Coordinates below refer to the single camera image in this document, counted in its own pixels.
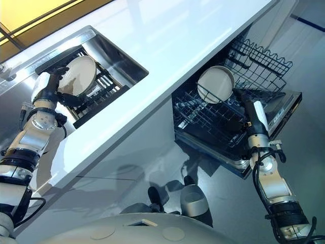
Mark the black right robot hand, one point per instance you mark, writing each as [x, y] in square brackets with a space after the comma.
[259, 117]

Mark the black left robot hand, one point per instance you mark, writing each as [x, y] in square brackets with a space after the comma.
[43, 85]

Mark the cream round plate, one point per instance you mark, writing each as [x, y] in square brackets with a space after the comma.
[204, 97]
[78, 75]
[215, 81]

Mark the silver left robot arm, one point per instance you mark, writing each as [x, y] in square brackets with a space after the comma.
[31, 138]

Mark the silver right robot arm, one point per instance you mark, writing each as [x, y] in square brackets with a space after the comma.
[273, 183]

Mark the dishwasher door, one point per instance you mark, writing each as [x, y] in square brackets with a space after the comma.
[288, 106]

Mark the metal sink fitting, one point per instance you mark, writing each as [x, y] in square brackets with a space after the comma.
[8, 75]

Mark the black dish drying rack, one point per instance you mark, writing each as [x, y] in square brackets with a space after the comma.
[108, 85]

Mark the stainless steel sink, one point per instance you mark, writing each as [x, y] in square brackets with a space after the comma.
[119, 58]

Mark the dark right robot foot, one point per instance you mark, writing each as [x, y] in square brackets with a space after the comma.
[189, 180]

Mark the dark robot foot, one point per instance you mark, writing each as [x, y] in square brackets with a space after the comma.
[189, 180]
[155, 198]

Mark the silver right robot leg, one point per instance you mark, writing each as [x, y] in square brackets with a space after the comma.
[194, 200]

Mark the blue floor tape strip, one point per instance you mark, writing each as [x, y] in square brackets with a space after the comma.
[312, 23]

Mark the dark left robot foot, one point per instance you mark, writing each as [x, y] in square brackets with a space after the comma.
[155, 198]

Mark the grey robot torso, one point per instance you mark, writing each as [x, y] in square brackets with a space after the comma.
[132, 232]

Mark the yellow window with dark frame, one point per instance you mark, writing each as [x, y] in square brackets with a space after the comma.
[38, 15]

